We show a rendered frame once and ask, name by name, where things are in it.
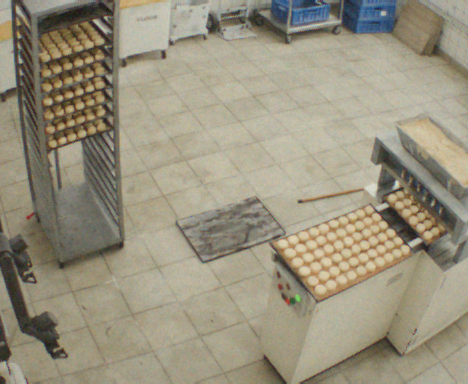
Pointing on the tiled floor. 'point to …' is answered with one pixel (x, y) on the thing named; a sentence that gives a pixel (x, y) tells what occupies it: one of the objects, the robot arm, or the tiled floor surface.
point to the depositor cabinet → (435, 281)
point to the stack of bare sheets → (230, 229)
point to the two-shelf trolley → (296, 24)
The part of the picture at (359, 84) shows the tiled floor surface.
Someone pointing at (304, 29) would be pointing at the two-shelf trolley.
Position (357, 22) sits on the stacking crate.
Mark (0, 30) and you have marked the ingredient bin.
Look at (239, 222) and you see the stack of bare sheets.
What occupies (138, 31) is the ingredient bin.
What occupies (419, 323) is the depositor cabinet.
